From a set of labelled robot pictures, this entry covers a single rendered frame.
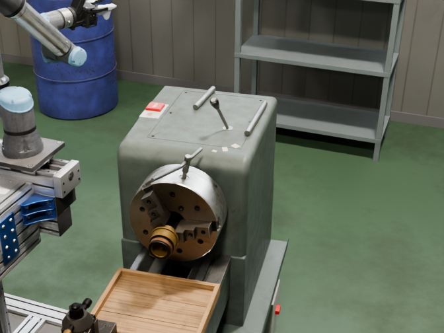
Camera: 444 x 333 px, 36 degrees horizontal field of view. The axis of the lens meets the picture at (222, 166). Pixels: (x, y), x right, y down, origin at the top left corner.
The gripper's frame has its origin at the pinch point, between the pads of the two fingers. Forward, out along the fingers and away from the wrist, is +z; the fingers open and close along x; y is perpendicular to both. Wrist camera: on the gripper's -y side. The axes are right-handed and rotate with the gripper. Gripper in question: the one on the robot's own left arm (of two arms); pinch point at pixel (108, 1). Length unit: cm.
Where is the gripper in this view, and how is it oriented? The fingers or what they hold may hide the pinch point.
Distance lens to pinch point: 289.8
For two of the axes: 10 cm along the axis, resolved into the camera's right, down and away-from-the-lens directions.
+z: 6.6, -3.6, 6.6
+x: 7.4, 4.4, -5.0
